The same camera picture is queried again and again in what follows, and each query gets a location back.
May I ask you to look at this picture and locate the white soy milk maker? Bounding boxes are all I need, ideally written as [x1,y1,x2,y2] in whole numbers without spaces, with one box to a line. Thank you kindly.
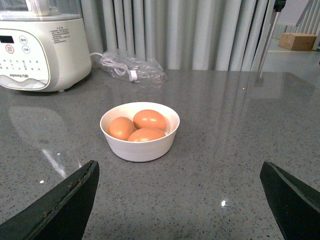
[0,0,92,92]

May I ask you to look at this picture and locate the white ceramic bowl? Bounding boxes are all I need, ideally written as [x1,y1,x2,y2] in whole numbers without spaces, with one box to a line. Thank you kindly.
[99,102,180,163]

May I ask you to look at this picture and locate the white power cable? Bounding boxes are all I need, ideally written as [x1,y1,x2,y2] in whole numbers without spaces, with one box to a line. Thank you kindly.
[89,52,140,83]

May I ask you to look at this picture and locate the clear plastic bag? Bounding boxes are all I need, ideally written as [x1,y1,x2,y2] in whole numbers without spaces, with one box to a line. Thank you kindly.
[96,50,167,84]

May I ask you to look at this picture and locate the brown egg in bowl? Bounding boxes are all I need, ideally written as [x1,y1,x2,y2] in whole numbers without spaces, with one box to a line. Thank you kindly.
[107,116,136,141]
[133,109,167,131]
[127,127,166,142]

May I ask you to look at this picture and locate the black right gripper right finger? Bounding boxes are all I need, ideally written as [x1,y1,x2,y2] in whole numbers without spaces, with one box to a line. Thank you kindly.
[259,161,320,240]

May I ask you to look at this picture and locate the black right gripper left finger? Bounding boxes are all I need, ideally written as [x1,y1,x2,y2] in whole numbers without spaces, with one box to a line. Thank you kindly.
[0,160,100,240]

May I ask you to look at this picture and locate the cardboard box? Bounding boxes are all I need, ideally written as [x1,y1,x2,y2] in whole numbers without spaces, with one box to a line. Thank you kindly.
[278,32,317,51]

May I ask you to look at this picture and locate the metal tripod stand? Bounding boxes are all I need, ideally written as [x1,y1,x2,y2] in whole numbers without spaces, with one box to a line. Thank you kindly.
[255,0,314,80]

